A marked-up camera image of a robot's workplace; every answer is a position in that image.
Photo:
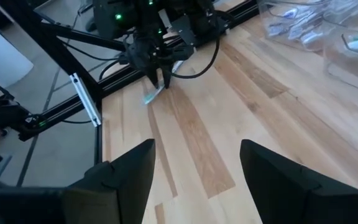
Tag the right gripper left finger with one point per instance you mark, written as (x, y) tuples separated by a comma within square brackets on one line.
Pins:
[(129, 180)]

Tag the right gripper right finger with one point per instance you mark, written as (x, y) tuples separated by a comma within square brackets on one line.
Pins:
[(275, 186)]

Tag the black device green light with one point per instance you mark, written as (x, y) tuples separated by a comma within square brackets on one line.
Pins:
[(17, 121)]

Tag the silver aluminium post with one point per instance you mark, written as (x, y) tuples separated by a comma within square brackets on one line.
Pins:
[(85, 99)]

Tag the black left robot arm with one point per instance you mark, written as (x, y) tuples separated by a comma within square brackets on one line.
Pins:
[(120, 15)]

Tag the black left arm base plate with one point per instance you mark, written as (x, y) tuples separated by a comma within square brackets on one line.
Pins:
[(188, 28)]

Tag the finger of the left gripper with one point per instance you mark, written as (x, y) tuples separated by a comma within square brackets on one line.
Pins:
[(152, 77), (166, 77)]

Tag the purple white toothbrush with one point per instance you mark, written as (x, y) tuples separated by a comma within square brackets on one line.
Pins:
[(291, 14), (275, 29), (309, 37)]

